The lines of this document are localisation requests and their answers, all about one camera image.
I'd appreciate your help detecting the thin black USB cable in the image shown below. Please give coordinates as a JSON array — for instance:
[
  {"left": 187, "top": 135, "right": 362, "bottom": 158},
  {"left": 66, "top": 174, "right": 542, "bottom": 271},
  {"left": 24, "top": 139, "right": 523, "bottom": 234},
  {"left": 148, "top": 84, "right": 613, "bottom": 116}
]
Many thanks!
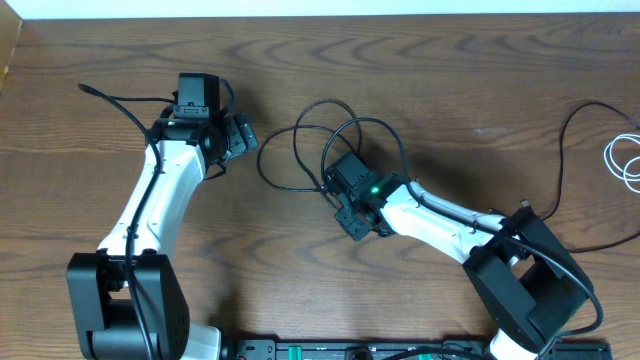
[{"left": 256, "top": 98, "right": 364, "bottom": 211}]

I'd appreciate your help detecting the thick black USB cable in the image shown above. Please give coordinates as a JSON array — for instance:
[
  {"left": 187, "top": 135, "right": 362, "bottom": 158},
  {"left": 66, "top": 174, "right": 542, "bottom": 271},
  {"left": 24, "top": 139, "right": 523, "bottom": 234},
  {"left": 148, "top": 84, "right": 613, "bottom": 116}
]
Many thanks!
[{"left": 519, "top": 101, "right": 640, "bottom": 255}]

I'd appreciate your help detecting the white USB cable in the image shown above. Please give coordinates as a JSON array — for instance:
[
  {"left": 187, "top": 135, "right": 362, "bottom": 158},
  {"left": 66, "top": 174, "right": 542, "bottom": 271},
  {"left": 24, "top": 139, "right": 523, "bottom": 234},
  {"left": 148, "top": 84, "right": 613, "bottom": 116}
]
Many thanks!
[{"left": 603, "top": 132, "right": 640, "bottom": 194}]

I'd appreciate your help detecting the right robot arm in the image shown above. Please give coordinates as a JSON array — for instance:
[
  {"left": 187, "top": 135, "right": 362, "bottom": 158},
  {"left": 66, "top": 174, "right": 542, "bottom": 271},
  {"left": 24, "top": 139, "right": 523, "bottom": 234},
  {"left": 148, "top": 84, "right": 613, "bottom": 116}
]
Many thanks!
[{"left": 325, "top": 152, "right": 594, "bottom": 359}]

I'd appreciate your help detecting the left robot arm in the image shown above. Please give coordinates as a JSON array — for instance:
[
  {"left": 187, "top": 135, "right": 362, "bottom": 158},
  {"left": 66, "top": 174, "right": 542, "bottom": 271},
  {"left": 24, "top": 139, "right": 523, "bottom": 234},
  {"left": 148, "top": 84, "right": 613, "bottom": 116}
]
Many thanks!
[{"left": 66, "top": 72, "right": 258, "bottom": 359}]

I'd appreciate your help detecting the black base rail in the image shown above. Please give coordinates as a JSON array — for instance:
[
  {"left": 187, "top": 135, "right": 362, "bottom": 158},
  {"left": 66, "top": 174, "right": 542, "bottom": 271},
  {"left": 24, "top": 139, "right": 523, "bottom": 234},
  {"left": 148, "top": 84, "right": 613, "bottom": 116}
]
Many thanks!
[{"left": 219, "top": 337, "right": 614, "bottom": 360}]

